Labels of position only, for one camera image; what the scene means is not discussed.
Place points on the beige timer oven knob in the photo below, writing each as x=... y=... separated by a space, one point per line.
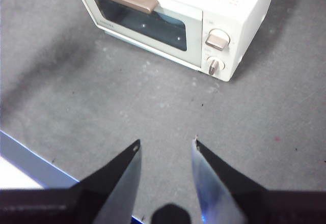
x=215 y=66

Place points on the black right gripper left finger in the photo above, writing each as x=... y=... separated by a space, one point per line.
x=89 y=203

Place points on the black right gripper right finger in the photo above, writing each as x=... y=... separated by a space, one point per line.
x=242 y=203

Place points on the white Toshiba toaster oven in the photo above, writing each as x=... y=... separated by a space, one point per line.
x=242 y=5

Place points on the beige temperature oven knob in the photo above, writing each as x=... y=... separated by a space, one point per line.
x=217 y=39

